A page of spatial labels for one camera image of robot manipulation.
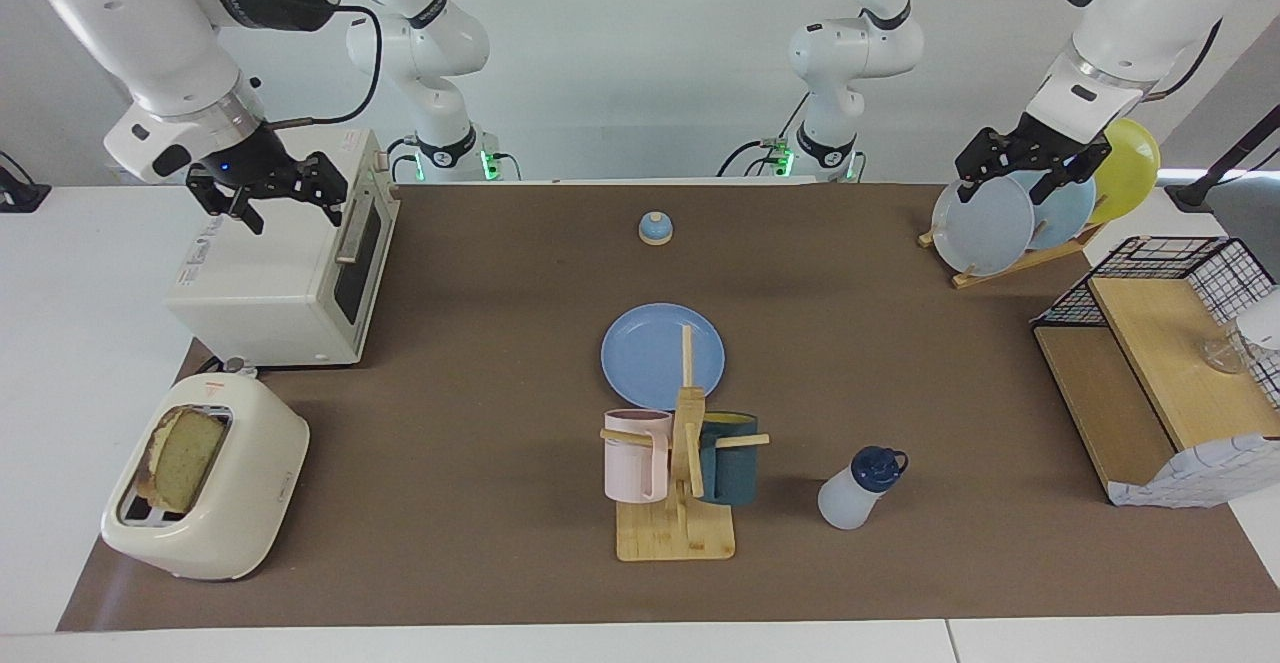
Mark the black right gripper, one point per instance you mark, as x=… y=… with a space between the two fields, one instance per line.
x=235 y=171

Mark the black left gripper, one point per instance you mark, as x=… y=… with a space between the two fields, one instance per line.
x=1045 y=148

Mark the toasted bread slice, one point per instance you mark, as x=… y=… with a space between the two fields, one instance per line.
x=185 y=458

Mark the translucent blue-capped seasoning bottle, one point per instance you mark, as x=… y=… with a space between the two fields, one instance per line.
x=850 y=503

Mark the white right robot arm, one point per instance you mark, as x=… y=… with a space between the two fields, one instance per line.
x=150 y=33

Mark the light blue round plate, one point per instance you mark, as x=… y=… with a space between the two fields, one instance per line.
x=1070 y=213

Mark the grey round plate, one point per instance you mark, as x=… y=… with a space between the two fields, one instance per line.
x=985 y=233

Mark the yellow round plate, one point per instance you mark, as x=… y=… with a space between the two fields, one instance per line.
x=1135 y=168

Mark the wooden plate rack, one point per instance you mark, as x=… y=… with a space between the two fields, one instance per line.
x=1010 y=265

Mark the white toaster oven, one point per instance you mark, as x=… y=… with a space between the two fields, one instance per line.
x=270 y=273

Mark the black pole stand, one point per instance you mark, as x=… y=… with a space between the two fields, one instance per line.
x=1190 y=195

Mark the brown table mat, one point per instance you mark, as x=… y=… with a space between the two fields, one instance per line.
x=480 y=343

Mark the black clamp base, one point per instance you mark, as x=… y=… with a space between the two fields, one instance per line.
x=20 y=198

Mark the clear glass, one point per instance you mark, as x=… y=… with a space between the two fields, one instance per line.
x=1225 y=353

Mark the cream two-slot toaster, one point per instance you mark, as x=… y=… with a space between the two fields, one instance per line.
x=250 y=483

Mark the white checked cloth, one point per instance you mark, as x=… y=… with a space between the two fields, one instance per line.
x=1200 y=473

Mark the small blue call bell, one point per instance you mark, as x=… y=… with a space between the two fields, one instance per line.
x=655 y=231

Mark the teal mug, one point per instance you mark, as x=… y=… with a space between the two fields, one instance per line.
x=735 y=468

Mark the pink mug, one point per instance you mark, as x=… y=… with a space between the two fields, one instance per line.
x=630 y=463

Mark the wooden mug rack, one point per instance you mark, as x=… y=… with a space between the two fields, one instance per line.
x=675 y=535

